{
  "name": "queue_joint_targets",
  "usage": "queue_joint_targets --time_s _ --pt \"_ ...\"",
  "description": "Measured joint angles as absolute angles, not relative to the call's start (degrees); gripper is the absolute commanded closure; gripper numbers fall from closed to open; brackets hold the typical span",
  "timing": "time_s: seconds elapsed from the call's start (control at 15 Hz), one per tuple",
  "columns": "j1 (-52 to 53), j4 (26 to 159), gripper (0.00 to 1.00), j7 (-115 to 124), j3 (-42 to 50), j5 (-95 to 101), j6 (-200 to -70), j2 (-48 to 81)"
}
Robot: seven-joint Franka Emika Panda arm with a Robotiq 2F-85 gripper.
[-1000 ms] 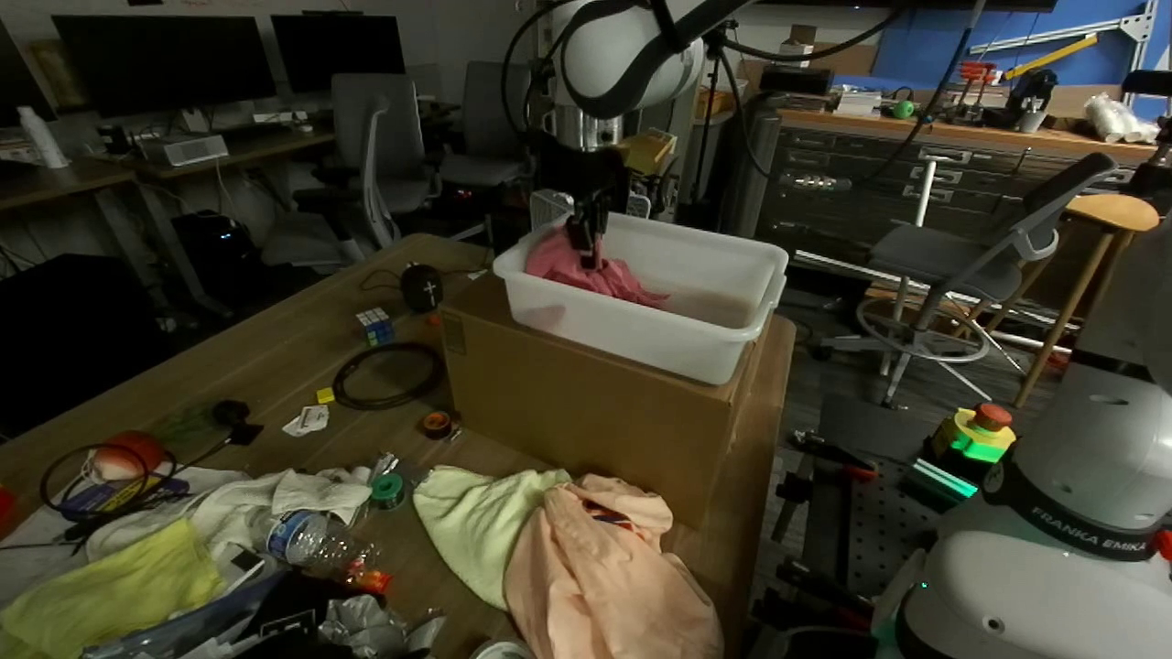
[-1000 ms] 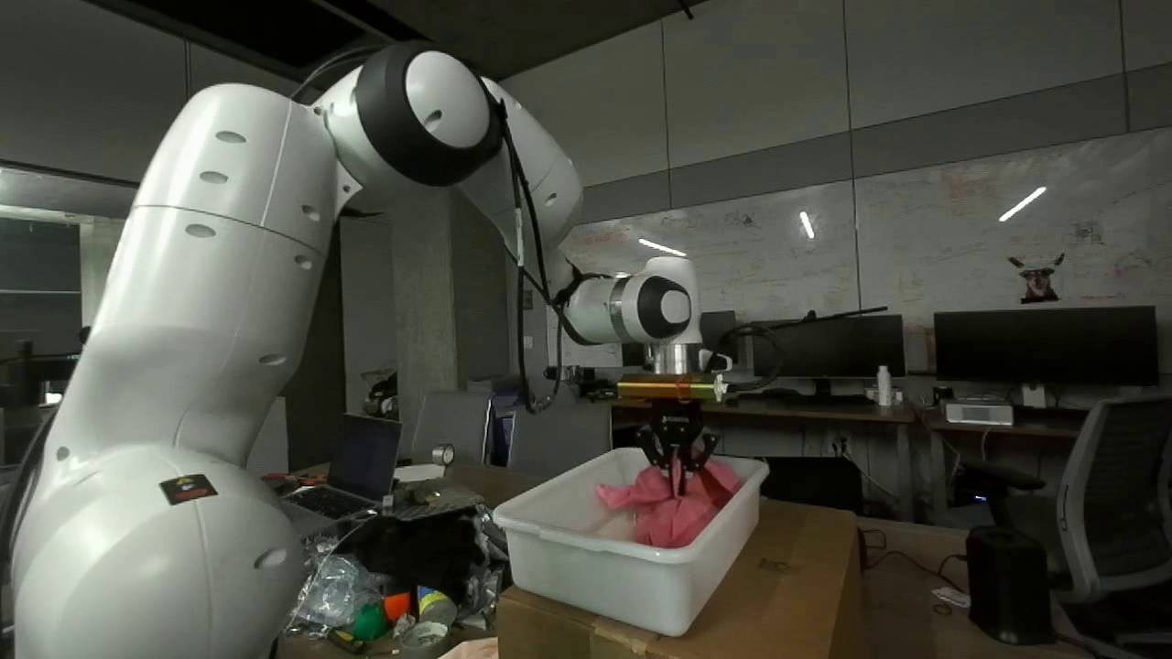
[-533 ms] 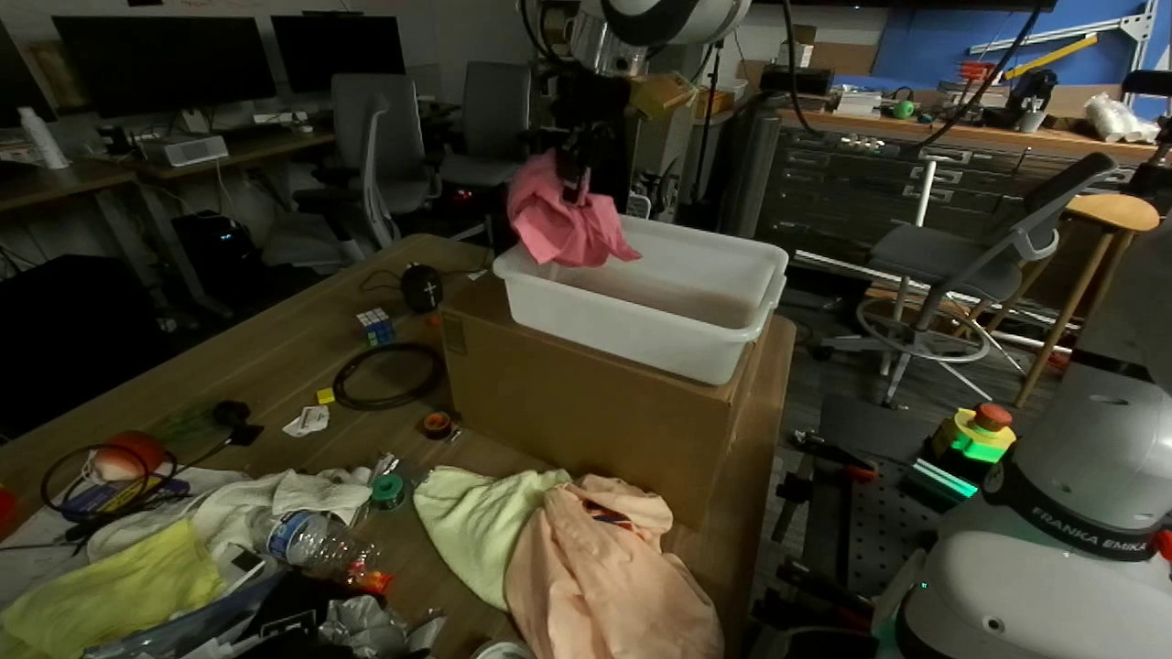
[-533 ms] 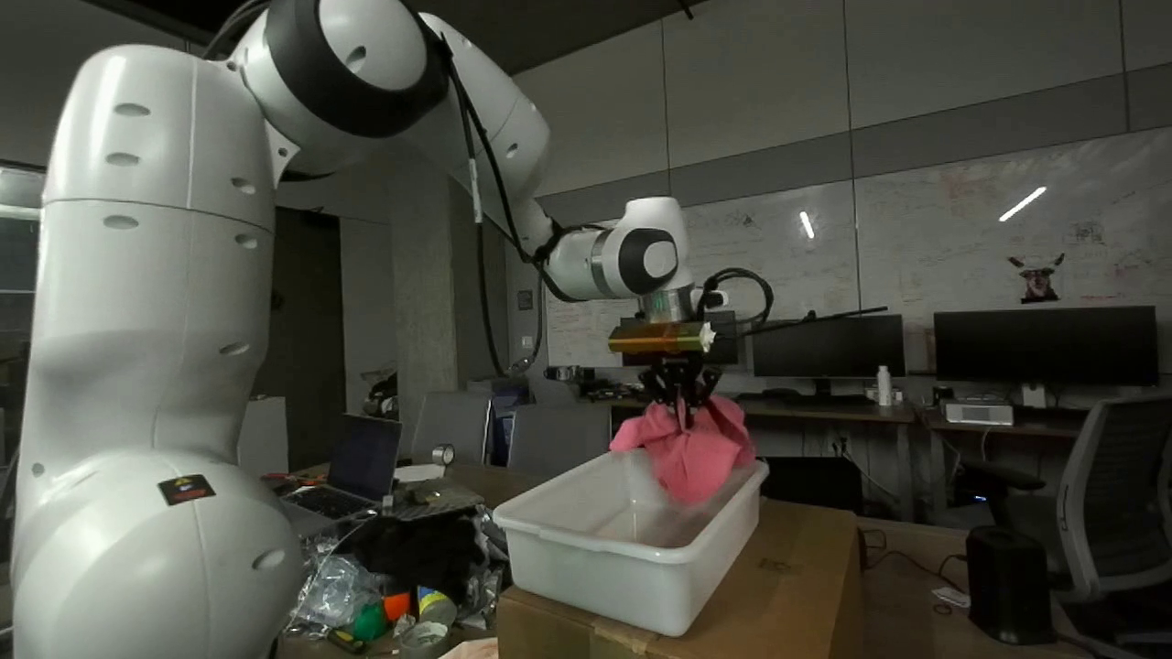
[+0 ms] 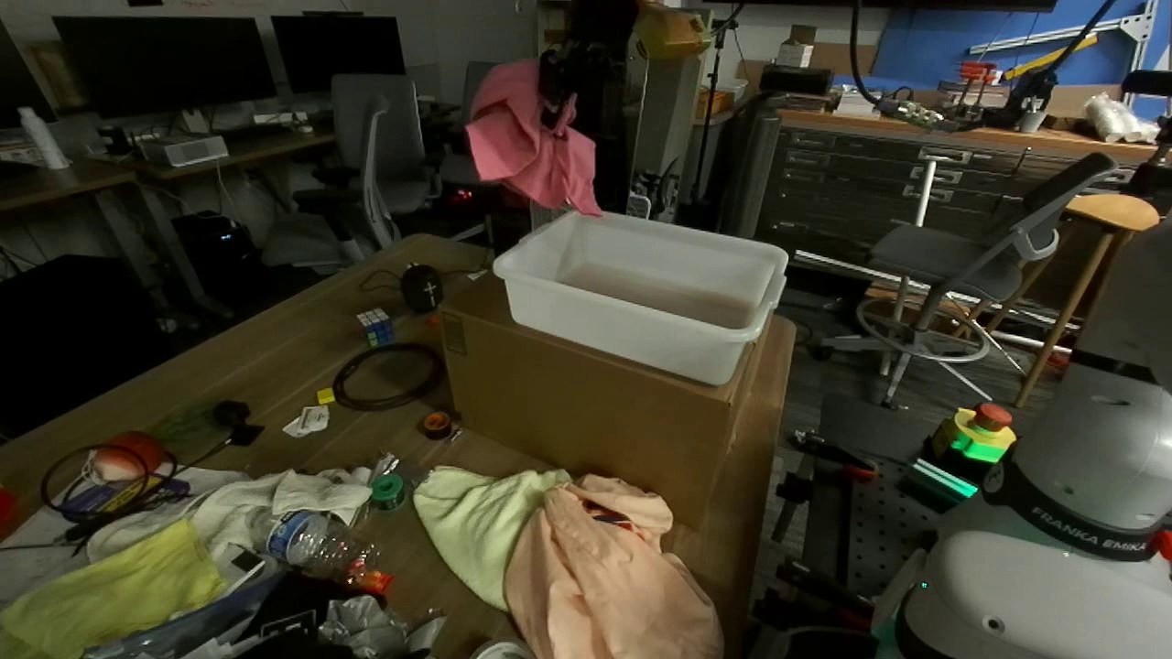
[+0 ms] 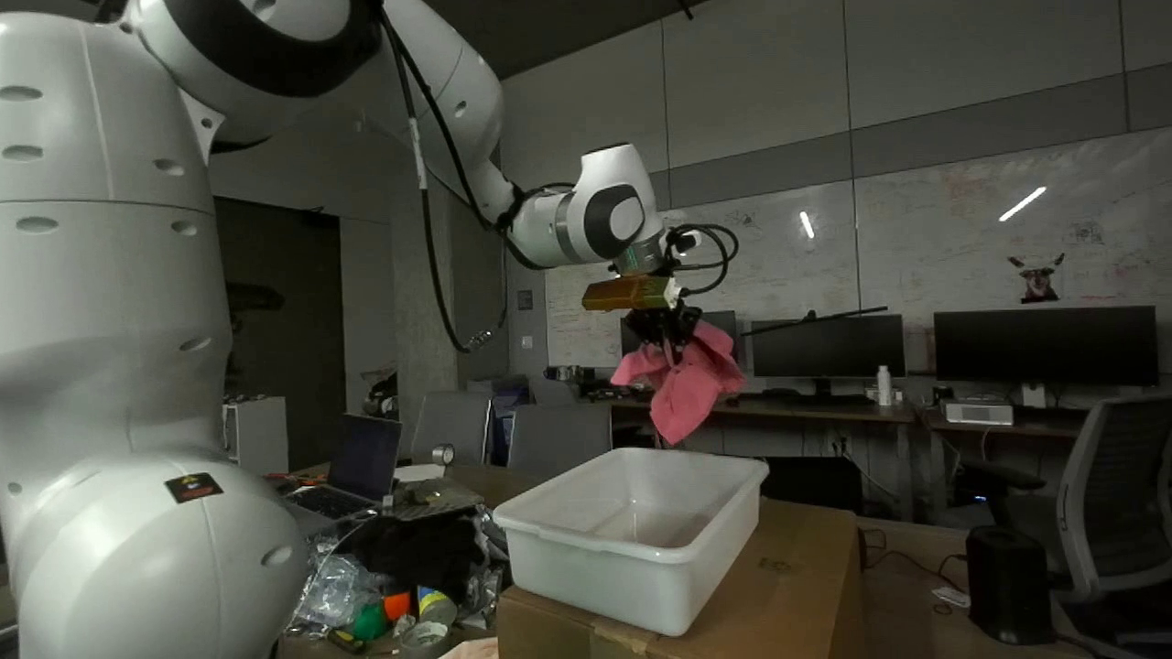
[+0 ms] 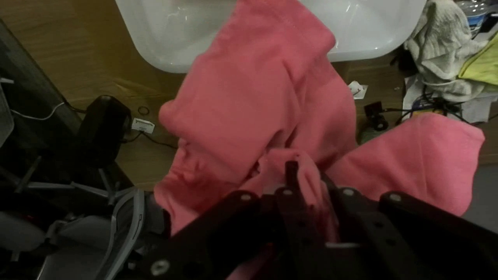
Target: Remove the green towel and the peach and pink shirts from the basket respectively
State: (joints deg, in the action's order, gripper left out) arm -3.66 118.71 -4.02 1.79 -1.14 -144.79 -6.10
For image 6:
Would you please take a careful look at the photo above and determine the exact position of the small wall sticker figure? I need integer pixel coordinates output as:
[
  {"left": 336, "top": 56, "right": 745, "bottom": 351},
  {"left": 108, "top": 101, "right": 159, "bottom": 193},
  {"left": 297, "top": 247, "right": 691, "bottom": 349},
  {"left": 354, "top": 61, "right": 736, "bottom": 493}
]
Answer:
[{"left": 1003, "top": 249, "right": 1073, "bottom": 306}]

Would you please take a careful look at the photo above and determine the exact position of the brown cardboard box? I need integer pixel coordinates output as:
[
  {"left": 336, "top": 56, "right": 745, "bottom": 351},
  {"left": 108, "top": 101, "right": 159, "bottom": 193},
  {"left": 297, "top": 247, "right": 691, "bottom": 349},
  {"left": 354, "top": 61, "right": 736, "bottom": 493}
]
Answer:
[{"left": 492, "top": 493, "right": 863, "bottom": 659}]

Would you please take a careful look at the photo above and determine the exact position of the crumpled clear plastic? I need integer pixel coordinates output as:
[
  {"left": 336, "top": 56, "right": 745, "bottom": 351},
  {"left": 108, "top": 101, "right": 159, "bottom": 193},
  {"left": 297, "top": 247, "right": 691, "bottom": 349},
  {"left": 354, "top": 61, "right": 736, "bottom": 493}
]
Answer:
[{"left": 290, "top": 533, "right": 370, "bottom": 636}]

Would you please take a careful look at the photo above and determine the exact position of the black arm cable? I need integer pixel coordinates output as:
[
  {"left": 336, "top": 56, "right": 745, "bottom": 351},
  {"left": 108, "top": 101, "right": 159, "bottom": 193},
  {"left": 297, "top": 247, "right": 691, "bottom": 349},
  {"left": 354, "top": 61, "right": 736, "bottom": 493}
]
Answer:
[{"left": 384, "top": 31, "right": 745, "bottom": 358}]

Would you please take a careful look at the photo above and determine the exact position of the small green toy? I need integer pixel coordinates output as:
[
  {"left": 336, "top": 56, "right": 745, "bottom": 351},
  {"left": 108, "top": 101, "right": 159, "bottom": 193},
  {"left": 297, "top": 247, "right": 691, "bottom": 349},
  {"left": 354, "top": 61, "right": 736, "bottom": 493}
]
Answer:
[{"left": 349, "top": 602, "right": 396, "bottom": 648}]

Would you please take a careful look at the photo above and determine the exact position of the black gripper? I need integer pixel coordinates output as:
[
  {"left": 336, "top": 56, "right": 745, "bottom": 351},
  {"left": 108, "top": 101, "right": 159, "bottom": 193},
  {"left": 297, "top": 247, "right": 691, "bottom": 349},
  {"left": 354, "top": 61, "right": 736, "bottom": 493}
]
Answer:
[{"left": 657, "top": 299, "right": 712, "bottom": 358}]

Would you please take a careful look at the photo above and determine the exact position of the wide black computer monitor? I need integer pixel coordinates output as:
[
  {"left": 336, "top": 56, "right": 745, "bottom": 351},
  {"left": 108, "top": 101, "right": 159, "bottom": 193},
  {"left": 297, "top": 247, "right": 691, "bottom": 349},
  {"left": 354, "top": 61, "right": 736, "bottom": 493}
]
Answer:
[{"left": 929, "top": 305, "right": 1163, "bottom": 391}]

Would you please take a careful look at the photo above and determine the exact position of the dark grey chair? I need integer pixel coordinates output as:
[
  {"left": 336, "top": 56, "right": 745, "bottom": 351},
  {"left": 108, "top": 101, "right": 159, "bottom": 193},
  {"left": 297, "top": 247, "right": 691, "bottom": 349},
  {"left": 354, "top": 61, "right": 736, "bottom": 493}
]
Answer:
[{"left": 501, "top": 398, "right": 614, "bottom": 476}]

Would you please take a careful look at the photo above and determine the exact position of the pink shirt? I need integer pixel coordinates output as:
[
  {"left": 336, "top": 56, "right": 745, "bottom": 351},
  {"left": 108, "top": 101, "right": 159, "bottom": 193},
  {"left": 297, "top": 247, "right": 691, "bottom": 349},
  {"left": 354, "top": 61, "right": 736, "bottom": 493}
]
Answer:
[{"left": 646, "top": 319, "right": 749, "bottom": 452}]

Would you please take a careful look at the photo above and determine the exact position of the white tape roll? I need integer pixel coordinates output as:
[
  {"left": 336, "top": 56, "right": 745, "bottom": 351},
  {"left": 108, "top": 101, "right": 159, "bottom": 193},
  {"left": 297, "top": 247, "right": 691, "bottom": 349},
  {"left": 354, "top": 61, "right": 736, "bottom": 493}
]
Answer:
[{"left": 391, "top": 459, "right": 450, "bottom": 486}]

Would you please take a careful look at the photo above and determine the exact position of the white plastic basket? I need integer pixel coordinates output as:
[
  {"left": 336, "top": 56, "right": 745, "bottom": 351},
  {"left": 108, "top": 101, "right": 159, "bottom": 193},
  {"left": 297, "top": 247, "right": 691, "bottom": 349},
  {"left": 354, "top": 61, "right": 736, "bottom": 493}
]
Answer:
[{"left": 492, "top": 444, "right": 772, "bottom": 641}]

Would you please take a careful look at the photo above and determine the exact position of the flat white desk box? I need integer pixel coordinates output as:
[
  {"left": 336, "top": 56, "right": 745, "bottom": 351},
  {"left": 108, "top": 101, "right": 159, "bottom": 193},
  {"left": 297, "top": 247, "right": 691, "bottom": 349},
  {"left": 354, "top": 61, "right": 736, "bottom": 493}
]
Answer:
[{"left": 942, "top": 398, "right": 1018, "bottom": 433}]

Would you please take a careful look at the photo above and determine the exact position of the long wooden desk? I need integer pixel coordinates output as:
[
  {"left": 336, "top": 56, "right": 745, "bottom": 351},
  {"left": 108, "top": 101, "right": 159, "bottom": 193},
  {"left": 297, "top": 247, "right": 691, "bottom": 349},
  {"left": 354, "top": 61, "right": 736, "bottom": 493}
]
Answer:
[{"left": 607, "top": 398, "right": 1093, "bottom": 444}]

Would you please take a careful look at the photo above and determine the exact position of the yellow green tennis ball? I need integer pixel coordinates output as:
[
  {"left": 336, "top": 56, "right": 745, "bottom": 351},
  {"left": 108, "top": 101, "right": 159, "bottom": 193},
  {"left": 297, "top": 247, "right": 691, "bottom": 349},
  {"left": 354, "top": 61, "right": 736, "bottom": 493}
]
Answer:
[{"left": 414, "top": 587, "right": 461, "bottom": 631}]

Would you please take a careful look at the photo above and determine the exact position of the black case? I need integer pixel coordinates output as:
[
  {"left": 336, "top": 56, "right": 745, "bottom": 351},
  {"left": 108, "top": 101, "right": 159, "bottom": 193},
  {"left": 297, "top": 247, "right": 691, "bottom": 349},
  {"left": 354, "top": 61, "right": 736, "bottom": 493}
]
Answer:
[{"left": 349, "top": 486, "right": 492, "bottom": 603}]

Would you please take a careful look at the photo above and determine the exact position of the grey mesh office chair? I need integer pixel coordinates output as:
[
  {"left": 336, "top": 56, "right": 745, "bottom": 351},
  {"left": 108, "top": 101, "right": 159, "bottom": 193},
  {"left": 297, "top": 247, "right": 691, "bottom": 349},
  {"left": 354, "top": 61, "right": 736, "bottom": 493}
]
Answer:
[{"left": 1050, "top": 391, "right": 1172, "bottom": 652}]

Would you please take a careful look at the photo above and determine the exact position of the black floor speaker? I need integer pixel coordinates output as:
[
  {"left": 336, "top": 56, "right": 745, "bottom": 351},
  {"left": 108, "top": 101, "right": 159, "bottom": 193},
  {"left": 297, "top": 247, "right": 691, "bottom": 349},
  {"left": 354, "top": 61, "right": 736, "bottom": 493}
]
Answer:
[{"left": 964, "top": 522, "right": 1059, "bottom": 648}]

